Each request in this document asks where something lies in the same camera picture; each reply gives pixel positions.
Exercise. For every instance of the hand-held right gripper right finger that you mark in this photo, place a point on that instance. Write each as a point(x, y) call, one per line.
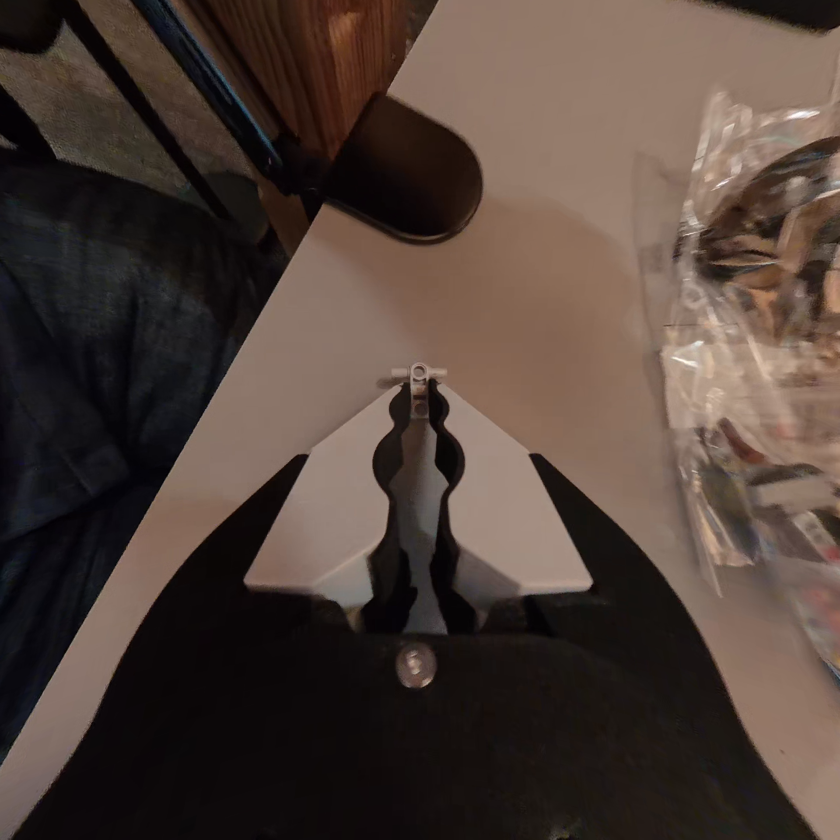
point(518, 525)

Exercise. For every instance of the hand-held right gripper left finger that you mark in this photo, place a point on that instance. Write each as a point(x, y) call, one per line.
point(315, 525)

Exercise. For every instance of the light grey lego connector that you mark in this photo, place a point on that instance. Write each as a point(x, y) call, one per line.
point(418, 374)

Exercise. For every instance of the person's legs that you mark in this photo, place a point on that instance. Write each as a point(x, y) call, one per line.
point(98, 361)

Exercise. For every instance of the black table clamp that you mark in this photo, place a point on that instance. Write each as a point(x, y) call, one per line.
point(413, 177)

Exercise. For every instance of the clear bag of black tyres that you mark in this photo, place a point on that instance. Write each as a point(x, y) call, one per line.
point(754, 216)

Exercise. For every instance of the black metal frame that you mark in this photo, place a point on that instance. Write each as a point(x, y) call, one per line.
point(289, 164)

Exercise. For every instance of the wooden post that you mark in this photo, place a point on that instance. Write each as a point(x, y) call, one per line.
point(341, 65)

